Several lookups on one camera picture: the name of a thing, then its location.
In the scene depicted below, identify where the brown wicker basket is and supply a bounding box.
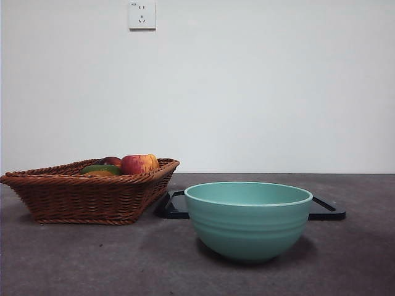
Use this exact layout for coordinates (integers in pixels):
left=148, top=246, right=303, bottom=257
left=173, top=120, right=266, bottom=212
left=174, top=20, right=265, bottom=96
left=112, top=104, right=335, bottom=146
left=0, top=157, right=181, bottom=225

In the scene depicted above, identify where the orange brown fruit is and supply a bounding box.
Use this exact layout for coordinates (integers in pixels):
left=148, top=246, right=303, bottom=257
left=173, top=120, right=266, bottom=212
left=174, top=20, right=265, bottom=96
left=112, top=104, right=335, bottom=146
left=83, top=170, right=114, bottom=178

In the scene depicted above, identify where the green fruit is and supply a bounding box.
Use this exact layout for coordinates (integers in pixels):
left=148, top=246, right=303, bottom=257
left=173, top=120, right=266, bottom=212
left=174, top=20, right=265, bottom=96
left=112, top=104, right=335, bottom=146
left=80, top=164, right=122, bottom=176

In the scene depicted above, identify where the teal ribbed bowl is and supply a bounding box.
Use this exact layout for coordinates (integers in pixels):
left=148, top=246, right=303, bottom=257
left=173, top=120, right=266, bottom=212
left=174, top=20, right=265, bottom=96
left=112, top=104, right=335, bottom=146
left=184, top=181, right=314, bottom=264

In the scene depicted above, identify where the white wall power socket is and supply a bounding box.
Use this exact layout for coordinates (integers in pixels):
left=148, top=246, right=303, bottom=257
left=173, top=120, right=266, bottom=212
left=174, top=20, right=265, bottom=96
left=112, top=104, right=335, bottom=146
left=128, top=1, right=157, bottom=31

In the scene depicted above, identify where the black rectangular tray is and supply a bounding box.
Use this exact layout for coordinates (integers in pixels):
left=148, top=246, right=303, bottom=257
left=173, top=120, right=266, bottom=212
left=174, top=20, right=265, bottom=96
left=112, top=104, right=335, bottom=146
left=154, top=190, right=347, bottom=221

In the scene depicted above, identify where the red and yellow apple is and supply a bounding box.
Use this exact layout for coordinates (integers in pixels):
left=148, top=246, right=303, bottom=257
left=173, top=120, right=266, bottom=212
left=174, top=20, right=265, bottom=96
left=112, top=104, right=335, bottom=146
left=120, top=154, right=160, bottom=176

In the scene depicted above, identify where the dark red fruit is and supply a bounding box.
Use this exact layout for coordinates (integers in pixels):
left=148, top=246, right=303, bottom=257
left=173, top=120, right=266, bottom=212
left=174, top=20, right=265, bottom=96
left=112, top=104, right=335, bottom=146
left=98, top=156, right=122, bottom=167

